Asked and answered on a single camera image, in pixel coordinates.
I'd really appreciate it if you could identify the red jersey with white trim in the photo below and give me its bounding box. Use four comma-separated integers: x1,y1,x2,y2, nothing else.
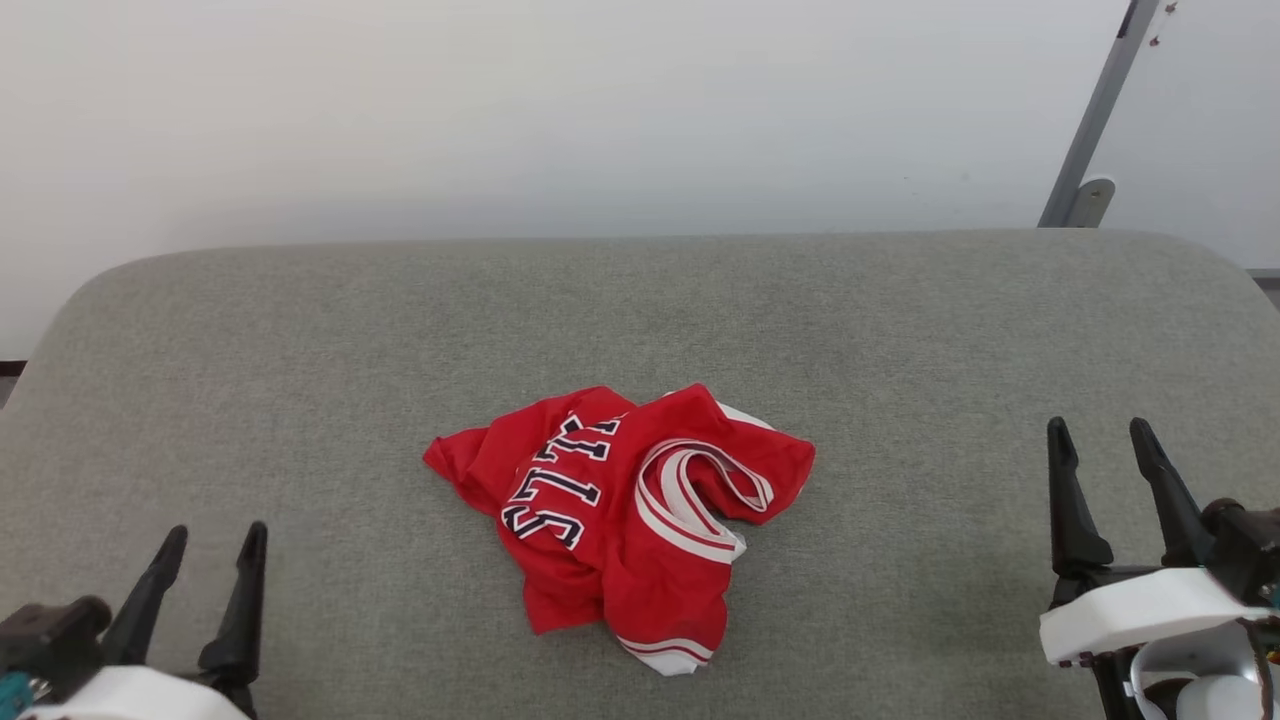
422,383,817,677

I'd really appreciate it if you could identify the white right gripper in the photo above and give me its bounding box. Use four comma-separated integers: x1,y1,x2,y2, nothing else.
1040,417,1269,668

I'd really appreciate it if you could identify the grey metal pole with foot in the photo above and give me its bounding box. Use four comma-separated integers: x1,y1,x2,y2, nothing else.
1038,0,1161,229

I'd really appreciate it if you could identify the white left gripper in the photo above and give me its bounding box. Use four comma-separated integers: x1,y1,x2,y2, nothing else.
25,521,269,720

